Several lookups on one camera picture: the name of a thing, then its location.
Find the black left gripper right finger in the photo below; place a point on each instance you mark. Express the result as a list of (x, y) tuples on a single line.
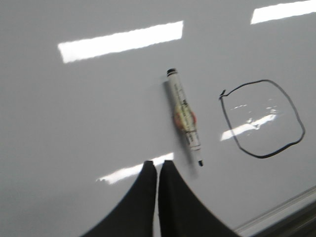
[(181, 214)]

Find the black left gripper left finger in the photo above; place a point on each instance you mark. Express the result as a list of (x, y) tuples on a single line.
[(133, 215)]

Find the white whiteboard marker black tip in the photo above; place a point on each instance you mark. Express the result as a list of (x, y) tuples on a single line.
[(184, 118)]

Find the white whiteboard with aluminium frame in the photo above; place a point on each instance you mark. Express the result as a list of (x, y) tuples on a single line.
[(84, 101)]

